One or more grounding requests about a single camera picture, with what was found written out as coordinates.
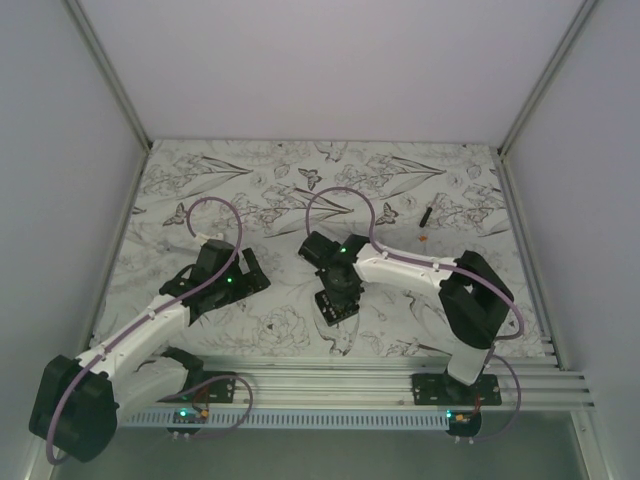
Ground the aluminium rail front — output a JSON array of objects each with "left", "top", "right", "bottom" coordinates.
[{"left": 47, "top": 339, "right": 596, "bottom": 411}]

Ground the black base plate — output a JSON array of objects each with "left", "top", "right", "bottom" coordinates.
[
  {"left": 160, "top": 371, "right": 238, "bottom": 404},
  {"left": 411, "top": 373, "right": 502, "bottom": 407}
]

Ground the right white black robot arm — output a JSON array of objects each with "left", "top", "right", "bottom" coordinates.
[{"left": 298, "top": 231, "right": 513, "bottom": 405}]

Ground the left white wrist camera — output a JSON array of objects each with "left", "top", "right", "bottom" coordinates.
[{"left": 194, "top": 232, "right": 225, "bottom": 245}]

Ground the black screwdriver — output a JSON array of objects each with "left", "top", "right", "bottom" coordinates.
[{"left": 419, "top": 206, "right": 433, "bottom": 228}]

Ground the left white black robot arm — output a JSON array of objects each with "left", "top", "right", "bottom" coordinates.
[{"left": 29, "top": 239, "right": 270, "bottom": 465}]

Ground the right green circuit board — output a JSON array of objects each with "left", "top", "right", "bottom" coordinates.
[{"left": 446, "top": 411, "right": 482, "bottom": 438}]

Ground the left green circuit board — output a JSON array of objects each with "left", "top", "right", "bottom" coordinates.
[{"left": 167, "top": 408, "right": 208, "bottom": 436}]

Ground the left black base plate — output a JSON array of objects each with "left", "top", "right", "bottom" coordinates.
[{"left": 160, "top": 371, "right": 238, "bottom": 404}]

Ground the black fuse box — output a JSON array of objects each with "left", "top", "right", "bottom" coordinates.
[{"left": 314, "top": 291, "right": 359, "bottom": 326}]

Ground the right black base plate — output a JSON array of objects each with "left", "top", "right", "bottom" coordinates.
[{"left": 411, "top": 373, "right": 502, "bottom": 407}]

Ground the white slotted cable duct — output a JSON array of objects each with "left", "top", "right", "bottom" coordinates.
[{"left": 123, "top": 406, "right": 448, "bottom": 431}]

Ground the green circuit board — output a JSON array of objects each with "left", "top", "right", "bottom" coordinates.
[
  {"left": 446, "top": 411, "right": 482, "bottom": 438},
  {"left": 167, "top": 408, "right": 208, "bottom": 436}
]

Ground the floral printed mat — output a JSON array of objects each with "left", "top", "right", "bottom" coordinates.
[{"left": 94, "top": 140, "right": 544, "bottom": 357}]

